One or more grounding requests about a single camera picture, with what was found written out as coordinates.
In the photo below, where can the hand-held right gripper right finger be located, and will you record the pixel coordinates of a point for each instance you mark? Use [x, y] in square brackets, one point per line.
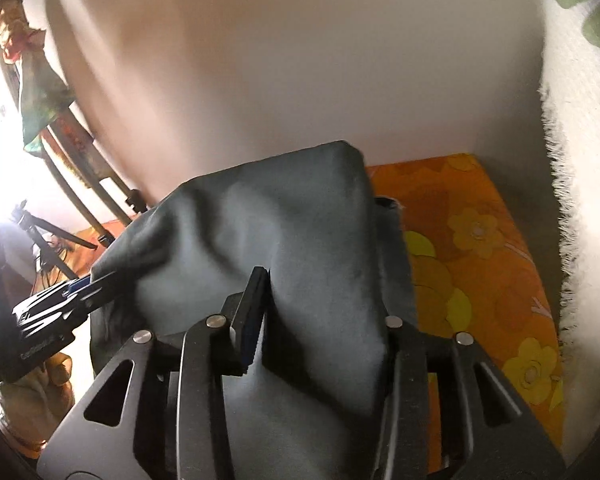
[405, 360]

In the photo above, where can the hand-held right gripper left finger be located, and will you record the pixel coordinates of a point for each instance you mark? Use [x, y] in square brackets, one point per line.
[247, 345]

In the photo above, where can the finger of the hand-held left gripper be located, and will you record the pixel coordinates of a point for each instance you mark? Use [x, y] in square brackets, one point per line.
[79, 285]
[102, 290]

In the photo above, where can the black pants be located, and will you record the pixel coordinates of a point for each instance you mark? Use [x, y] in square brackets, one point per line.
[290, 240]

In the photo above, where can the person's left hand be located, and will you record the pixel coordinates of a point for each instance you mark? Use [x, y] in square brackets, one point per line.
[35, 400]

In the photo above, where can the small black tripod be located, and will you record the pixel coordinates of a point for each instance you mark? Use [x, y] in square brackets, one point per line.
[40, 225]

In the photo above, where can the orange floral bed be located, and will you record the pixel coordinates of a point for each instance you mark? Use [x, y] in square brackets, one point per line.
[480, 280]

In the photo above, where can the colourful hanging cloth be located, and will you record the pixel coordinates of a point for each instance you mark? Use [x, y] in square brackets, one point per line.
[35, 95]

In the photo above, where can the white green patterned blanket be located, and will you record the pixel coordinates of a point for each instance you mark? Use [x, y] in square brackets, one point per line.
[585, 210]

